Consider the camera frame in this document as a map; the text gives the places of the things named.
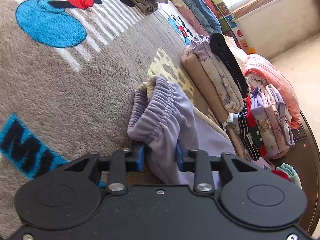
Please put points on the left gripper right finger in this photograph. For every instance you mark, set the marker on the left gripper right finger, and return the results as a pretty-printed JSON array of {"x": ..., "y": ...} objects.
[{"x": 201, "y": 164}]

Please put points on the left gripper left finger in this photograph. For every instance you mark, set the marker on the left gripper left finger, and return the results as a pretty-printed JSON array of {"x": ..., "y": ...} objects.
[{"x": 118, "y": 165}]

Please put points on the lavender sweatpants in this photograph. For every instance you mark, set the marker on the lavender sweatpants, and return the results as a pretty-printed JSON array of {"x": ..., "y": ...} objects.
[{"x": 162, "y": 116}]

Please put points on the tall folded clothes stack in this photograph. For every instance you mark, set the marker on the tall folded clothes stack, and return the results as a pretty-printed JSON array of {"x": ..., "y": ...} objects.
[{"x": 261, "y": 130}]

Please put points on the floral folded blanket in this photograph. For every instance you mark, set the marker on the floral folded blanket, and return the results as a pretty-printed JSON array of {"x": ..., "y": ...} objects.
[{"x": 219, "y": 75}]

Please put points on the beige folded blanket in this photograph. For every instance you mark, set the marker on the beige folded blanket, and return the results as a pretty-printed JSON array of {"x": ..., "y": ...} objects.
[{"x": 192, "y": 66}]

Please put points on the pink rolled quilt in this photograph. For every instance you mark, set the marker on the pink rolled quilt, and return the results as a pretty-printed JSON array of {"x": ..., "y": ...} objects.
[{"x": 260, "y": 72}]

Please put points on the white cream quilt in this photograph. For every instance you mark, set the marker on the white cream quilt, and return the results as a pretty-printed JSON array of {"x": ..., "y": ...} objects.
[{"x": 237, "y": 52}]

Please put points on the Mickey Mouse fleece blanket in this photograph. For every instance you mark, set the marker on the Mickey Mouse fleece blanket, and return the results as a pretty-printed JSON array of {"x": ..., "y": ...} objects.
[{"x": 78, "y": 100}]

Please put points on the black folded garment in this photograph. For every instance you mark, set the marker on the black folded garment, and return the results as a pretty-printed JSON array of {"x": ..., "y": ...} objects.
[{"x": 219, "y": 47}]

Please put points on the colourful alphabet headboard mat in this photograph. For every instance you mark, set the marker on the colourful alphabet headboard mat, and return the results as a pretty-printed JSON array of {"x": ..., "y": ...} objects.
[{"x": 230, "y": 27}]

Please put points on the purple floral quilt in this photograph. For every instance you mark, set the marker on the purple floral quilt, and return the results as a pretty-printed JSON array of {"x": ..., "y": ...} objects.
[{"x": 189, "y": 16}]

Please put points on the blue folded quilt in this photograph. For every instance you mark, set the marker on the blue folded quilt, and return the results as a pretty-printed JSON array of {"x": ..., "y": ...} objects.
[{"x": 204, "y": 15}]

